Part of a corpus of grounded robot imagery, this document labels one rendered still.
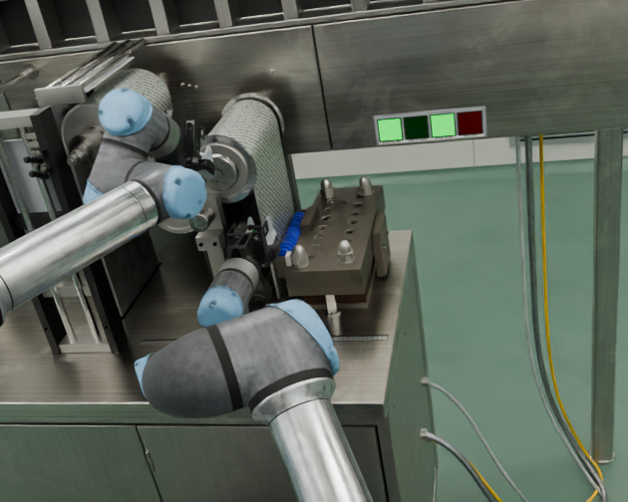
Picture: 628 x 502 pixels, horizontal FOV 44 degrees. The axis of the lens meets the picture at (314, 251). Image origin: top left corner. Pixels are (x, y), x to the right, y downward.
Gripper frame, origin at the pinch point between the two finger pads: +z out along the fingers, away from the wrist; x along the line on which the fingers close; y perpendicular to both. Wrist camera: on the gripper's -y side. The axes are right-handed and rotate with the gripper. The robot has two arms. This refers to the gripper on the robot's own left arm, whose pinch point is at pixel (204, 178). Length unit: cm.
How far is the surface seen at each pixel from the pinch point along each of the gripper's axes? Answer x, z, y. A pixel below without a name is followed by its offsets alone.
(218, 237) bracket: -1.0, 5.2, -10.8
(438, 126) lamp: -43, 32, 17
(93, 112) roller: 21.7, -5.4, 14.1
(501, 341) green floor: -53, 169, -24
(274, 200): -8.3, 19.4, -0.4
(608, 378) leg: -83, 99, -39
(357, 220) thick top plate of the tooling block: -24.4, 30.5, -3.6
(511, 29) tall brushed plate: -60, 20, 33
